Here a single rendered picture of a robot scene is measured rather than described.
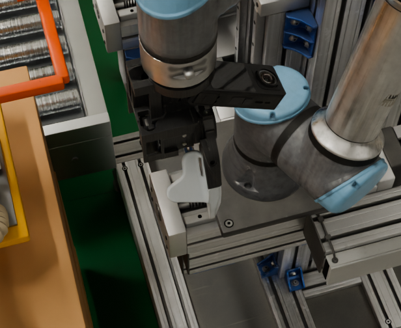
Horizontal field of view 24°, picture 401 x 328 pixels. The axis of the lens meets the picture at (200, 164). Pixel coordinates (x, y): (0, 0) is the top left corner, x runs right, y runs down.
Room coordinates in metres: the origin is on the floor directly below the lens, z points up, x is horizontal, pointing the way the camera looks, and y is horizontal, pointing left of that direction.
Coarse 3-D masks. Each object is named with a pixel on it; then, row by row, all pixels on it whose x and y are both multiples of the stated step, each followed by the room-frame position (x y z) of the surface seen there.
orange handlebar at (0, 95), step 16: (48, 0) 1.13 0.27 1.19; (48, 16) 1.09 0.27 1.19; (48, 32) 1.06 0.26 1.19; (48, 48) 1.03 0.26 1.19; (64, 64) 0.99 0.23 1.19; (32, 80) 0.95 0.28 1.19; (48, 80) 0.95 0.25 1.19; (64, 80) 0.96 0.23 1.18; (0, 96) 0.92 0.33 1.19; (16, 96) 0.93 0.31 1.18
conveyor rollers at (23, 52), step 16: (0, 0) 1.70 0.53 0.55; (16, 0) 1.71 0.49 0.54; (32, 0) 1.71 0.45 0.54; (32, 16) 1.64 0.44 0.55; (0, 32) 1.60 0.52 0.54; (16, 32) 1.61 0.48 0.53; (32, 32) 1.62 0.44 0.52; (0, 48) 1.54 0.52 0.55; (16, 48) 1.54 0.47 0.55; (32, 48) 1.54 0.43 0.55; (64, 48) 1.55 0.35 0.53; (0, 64) 1.50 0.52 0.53; (48, 96) 1.39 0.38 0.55; (64, 96) 1.39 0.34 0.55; (80, 96) 1.40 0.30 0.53; (48, 112) 1.35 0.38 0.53
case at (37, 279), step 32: (32, 96) 1.10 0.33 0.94; (32, 128) 1.02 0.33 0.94; (32, 160) 0.95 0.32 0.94; (32, 192) 0.88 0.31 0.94; (32, 224) 0.81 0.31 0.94; (64, 224) 0.94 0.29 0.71; (0, 256) 0.75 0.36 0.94; (32, 256) 0.75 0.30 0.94; (64, 256) 0.75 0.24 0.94; (0, 288) 0.69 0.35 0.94; (32, 288) 0.69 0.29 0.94; (64, 288) 0.69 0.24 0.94; (0, 320) 0.63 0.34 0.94; (32, 320) 0.63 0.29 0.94; (64, 320) 0.63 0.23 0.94
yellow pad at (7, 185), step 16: (0, 112) 0.97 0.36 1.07; (0, 128) 0.94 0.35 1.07; (0, 144) 0.90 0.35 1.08; (0, 160) 0.87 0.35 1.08; (0, 176) 0.84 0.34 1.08; (16, 176) 0.84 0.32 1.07; (0, 192) 0.80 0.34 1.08; (16, 192) 0.81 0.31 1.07; (16, 208) 0.78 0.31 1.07; (16, 224) 0.74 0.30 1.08; (16, 240) 0.72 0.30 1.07
